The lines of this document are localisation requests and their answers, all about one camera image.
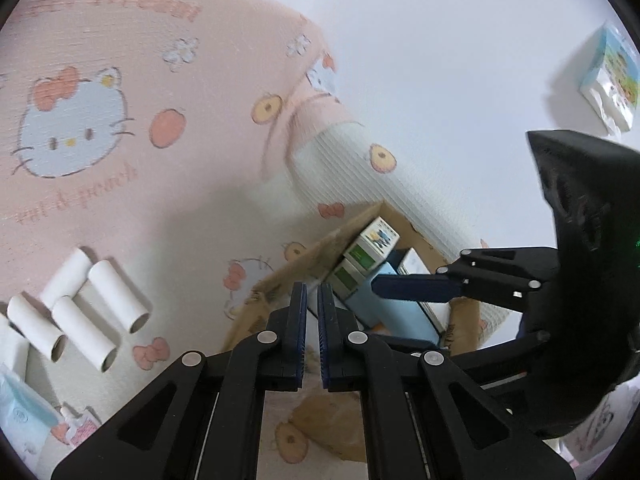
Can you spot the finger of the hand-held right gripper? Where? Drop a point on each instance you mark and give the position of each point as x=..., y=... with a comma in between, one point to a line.
x=410, y=286
x=500, y=360

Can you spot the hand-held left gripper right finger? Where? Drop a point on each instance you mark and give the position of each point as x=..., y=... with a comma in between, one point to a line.
x=323, y=330

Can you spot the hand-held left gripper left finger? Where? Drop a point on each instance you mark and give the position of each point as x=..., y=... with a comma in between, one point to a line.
x=301, y=330

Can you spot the brown cardboard box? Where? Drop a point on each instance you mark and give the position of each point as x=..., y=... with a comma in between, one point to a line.
x=300, y=270

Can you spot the light blue box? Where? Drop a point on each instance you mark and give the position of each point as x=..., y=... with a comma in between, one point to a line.
x=390, y=317

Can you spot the green label cartoon box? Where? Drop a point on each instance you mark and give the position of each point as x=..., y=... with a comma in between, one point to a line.
x=375, y=247

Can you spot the green label white box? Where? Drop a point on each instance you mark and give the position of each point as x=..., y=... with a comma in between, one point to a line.
x=347, y=282

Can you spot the white printed clothing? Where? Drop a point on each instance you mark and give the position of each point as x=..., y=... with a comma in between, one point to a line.
x=600, y=420

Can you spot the pink cat printed blanket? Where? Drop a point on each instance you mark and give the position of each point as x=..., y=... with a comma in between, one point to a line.
x=175, y=185

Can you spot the cartoon printed tissue packet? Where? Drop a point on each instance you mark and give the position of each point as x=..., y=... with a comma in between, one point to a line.
x=610, y=80

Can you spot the small pink packet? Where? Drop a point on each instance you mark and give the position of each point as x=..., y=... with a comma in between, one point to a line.
x=80, y=427

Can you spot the blue and white tissue pack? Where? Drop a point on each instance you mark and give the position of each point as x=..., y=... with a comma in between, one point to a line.
x=25, y=410

